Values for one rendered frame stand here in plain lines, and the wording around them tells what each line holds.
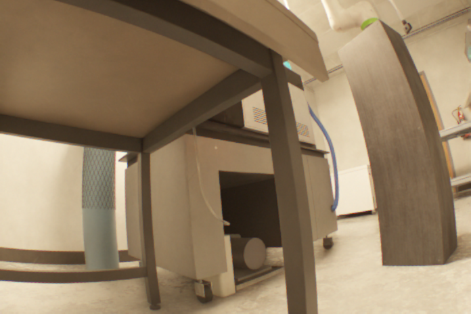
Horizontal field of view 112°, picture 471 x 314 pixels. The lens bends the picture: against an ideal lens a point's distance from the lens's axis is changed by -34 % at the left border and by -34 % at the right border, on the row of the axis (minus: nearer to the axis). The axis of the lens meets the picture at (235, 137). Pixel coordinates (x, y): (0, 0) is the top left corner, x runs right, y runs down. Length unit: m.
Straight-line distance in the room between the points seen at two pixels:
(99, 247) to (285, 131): 1.40
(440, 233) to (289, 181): 0.81
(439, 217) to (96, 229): 1.77
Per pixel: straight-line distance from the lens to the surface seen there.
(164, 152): 1.08
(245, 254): 1.24
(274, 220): 1.45
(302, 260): 0.41
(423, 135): 1.08
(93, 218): 1.62
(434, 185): 1.07
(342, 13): 1.50
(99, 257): 1.63
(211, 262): 0.94
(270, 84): 0.47
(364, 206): 3.99
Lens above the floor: 0.37
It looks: 18 degrees up
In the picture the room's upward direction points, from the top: 6 degrees counter-clockwise
